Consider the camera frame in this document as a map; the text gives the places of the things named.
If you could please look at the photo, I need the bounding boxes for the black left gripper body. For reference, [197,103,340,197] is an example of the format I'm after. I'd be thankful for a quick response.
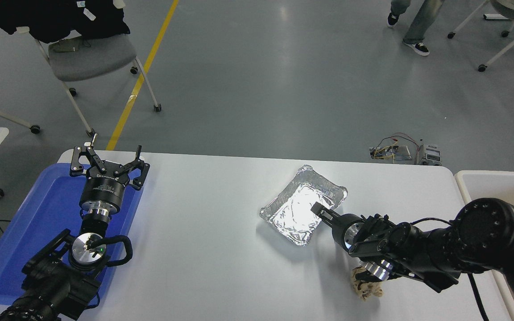
[80,166,129,210]

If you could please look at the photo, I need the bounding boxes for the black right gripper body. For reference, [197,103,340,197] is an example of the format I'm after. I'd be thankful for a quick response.
[332,213,365,251]

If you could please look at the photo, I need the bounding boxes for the silver foil tray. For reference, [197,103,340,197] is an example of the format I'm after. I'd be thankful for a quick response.
[259,165,348,247]

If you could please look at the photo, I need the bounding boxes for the crumpled tan paper ball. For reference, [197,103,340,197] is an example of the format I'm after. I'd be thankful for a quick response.
[351,266,384,301]

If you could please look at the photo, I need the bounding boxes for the blue plastic tray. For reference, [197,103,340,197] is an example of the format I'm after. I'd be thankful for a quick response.
[0,163,145,306]

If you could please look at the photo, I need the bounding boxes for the white wheeled chair leg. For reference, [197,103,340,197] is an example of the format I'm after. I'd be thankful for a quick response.
[0,60,41,135]

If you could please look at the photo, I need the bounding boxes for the grey seat wheeled chair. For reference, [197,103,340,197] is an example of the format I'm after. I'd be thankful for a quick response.
[18,27,162,136]

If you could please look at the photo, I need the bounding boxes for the small silver device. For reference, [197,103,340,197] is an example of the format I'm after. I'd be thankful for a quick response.
[419,143,442,166]

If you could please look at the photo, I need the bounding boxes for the olive cloth item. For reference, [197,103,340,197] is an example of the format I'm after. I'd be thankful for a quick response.
[52,38,89,54]

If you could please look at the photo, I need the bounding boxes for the black garment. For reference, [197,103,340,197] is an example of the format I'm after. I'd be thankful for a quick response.
[0,0,131,44]

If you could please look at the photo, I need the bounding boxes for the large pale bin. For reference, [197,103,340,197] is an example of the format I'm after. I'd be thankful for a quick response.
[455,170,514,321]

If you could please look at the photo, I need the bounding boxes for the person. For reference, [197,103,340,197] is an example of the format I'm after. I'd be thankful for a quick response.
[386,0,446,57]

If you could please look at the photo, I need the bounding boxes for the circuit board with wires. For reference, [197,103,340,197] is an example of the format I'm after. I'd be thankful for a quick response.
[369,132,420,162]

